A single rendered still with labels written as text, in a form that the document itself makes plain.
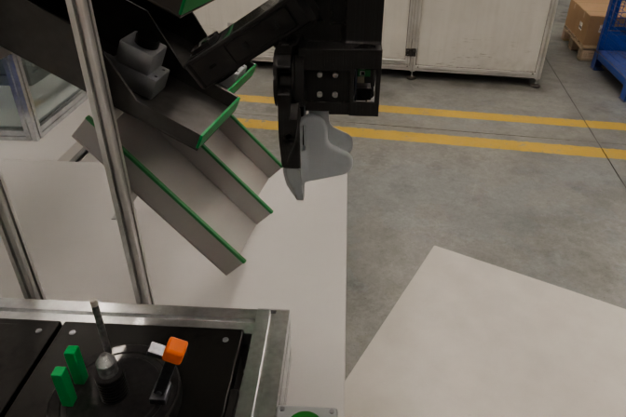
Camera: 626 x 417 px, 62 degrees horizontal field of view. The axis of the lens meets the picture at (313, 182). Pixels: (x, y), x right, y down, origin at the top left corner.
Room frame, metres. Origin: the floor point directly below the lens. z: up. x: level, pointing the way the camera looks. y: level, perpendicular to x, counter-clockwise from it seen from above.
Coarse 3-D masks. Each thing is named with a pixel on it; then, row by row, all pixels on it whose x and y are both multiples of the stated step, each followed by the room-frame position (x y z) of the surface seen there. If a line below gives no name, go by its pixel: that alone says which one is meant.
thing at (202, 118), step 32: (0, 0) 0.62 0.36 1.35; (32, 0) 0.68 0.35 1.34; (64, 0) 0.75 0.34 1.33; (96, 0) 0.74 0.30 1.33; (128, 0) 0.73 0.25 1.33; (0, 32) 0.62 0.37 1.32; (32, 32) 0.61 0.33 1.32; (64, 32) 0.60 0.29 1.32; (128, 32) 0.73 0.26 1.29; (160, 32) 0.72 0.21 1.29; (64, 64) 0.61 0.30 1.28; (128, 96) 0.59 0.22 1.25; (160, 96) 0.65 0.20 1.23; (192, 96) 0.68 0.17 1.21; (224, 96) 0.69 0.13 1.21; (160, 128) 0.58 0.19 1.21; (192, 128) 0.61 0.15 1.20
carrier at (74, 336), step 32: (96, 320) 0.42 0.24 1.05; (64, 352) 0.38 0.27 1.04; (96, 352) 0.45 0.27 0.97; (128, 352) 0.43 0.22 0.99; (192, 352) 0.45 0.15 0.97; (224, 352) 0.44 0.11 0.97; (32, 384) 0.40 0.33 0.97; (64, 384) 0.35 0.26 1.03; (96, 384) 0.36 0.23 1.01; (128, 384) 0.38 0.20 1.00; (192, 384) 0.40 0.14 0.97; (224, 384) 0.40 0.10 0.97; (32, 416) 0.36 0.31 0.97; (64, 416) 0.34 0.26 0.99; (96, 416) 0.34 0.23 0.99; (128, 416) 0.34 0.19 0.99; (160, 416) 0.34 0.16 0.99; (192, 416) 0.36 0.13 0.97
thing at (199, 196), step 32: (128, 128) 0.69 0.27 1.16; (128, 160) 0.60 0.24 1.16; (160, 160) 0.67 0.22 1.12; (192, 160) 0.71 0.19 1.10; (160, 192) 0.59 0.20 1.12; (192, 192) 0.66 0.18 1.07; (224, 192) 0.70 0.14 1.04; (192, 224) 0.58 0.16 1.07; (224, 224) 0.64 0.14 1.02; (224, 256) 0.57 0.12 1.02
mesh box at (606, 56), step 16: (624, 0) 4.24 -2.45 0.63; (608, 16) 4.47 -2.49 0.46; (624, 16) 4.15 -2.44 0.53; (608, 32) 4.37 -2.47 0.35; (624, 32) 4.07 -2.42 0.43; (608, 48) 4.27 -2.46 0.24; (624, 48) 3.98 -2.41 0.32; (592, 64) 4.48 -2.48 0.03; (608, 64) 4.16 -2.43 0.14; (624, 64) 3.89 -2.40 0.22; (624, 80) 3.79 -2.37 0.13; (624, 96) 3.69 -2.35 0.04
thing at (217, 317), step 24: (0, 312) 0.52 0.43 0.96; (24, 312) 0.53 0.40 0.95; (48, 312) 0.53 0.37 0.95; (72, 312) 0.53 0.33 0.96; (120, 312) 0.52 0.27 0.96; (144, 312) 0.52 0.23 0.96; (168, 312) 0.52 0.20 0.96; (192, 312) 0.52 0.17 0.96; (216, 312) 0.52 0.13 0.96; (240, 312) 0.52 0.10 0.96
